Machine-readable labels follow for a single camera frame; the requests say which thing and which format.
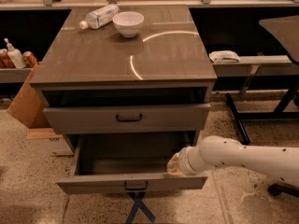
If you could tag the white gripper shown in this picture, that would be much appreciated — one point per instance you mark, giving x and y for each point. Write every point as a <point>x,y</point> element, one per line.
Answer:
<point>186,161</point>

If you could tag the grey drawer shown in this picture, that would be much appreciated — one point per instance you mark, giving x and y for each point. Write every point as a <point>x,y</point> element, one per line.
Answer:
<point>127,119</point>
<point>127,162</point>

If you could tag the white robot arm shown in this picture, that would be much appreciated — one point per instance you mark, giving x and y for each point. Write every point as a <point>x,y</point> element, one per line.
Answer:
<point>216,152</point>

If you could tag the grey top drawer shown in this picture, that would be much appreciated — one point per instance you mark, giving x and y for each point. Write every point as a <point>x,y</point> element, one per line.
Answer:
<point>127,119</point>

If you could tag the grey drawer cabinet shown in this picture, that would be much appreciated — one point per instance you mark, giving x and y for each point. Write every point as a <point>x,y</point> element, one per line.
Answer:
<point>164,64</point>

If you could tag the black chair base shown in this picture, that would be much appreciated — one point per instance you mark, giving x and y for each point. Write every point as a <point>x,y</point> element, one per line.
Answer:
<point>277,189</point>

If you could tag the folded white cloth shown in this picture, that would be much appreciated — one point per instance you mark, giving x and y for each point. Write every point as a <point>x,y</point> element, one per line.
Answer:
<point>224,56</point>

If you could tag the grey side shelf right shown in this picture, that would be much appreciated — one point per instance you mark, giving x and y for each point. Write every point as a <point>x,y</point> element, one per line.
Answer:
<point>265,66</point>

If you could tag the grey side shelf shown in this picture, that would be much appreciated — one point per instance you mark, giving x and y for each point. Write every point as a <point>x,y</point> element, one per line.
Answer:
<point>14,75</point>
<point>265,66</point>

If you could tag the white ceramic bowl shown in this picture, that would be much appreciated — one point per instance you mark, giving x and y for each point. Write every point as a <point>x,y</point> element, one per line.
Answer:
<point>128,23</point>

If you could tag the brown cardboard box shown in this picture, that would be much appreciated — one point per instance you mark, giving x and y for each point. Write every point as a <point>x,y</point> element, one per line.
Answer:
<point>27,107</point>

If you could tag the clear plastic water bottle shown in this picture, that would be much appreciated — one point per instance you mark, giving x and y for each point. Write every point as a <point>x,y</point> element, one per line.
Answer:
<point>99,17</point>

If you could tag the red soda can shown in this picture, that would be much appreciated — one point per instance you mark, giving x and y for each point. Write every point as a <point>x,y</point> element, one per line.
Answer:
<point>30,58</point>
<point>5,58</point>

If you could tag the grey side shelf left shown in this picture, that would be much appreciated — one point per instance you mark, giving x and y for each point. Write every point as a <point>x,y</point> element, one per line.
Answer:
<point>14,75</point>

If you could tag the black table leg frame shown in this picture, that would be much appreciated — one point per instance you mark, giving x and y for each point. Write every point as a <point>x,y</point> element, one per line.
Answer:
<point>277,113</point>

